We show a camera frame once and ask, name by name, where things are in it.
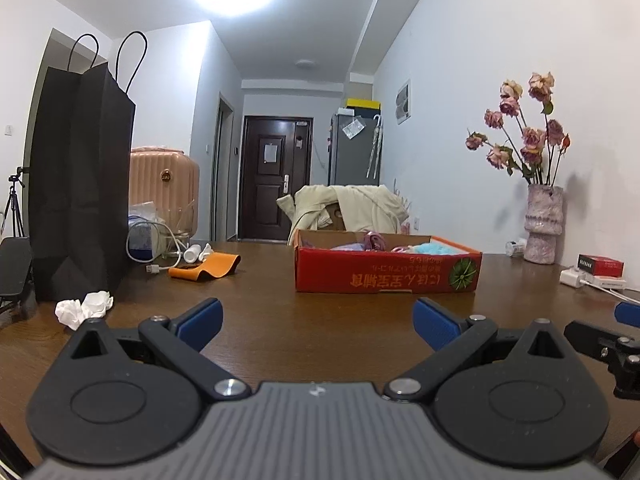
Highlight red cardboard box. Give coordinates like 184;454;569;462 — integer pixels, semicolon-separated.
293;229;483;293

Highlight small red box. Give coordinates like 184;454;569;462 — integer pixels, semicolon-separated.
577;255;626;277

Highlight white wire rack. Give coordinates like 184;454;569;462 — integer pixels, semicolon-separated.
395;182;416;235

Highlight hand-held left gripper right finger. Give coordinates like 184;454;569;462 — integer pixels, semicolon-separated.
382;296;581;403

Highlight pink textured vase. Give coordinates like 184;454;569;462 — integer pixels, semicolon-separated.
523;184;564;265

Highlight pink ribbed suitcase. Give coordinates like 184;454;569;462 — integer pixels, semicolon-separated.
129;147;201;241

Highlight white charging cable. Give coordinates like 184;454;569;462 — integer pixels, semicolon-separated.
125;220;188;276

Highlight white power adapter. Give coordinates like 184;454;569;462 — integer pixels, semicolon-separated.
560;267;593;288

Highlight white folded umbrella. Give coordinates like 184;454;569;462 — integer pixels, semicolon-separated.
366;114;384;178

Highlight white adapter cable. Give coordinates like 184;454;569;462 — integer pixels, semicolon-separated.
585;280;640;306

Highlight clear plastic container with cable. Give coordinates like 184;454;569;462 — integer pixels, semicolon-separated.
127;217;166;261

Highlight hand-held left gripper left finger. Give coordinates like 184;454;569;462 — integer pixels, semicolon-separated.
55;297;253;403

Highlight dried pink roses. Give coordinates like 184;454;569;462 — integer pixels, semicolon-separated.
465;71;572;186

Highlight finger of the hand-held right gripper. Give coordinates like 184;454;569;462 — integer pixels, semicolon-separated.
564;321;640;401
615;302;640;329

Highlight grey refrigerator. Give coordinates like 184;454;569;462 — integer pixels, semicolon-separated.
328;112;383;187

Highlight clear glass jar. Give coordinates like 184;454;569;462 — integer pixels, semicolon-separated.
167;205;196;261

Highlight blue fluffy cloth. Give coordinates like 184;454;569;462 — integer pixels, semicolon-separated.
411;241;471;257

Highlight clear plastic bag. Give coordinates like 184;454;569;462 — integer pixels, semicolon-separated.
131;201;168;226

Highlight black paper shopping bag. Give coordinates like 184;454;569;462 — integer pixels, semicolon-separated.
27;31;137;303

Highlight grey inner door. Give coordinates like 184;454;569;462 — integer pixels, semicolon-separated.
210;92;236;243

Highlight beige coat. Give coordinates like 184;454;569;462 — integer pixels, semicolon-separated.
276;184;412;246

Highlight dark brown entrance door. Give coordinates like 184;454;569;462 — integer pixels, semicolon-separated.
238;115;314;242

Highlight small white bottle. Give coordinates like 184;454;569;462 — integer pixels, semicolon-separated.
183;242;214;264

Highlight black phone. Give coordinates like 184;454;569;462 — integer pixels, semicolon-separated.
0;236;35;306

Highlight black tripod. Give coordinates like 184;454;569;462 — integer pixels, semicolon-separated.
2;166;30;238

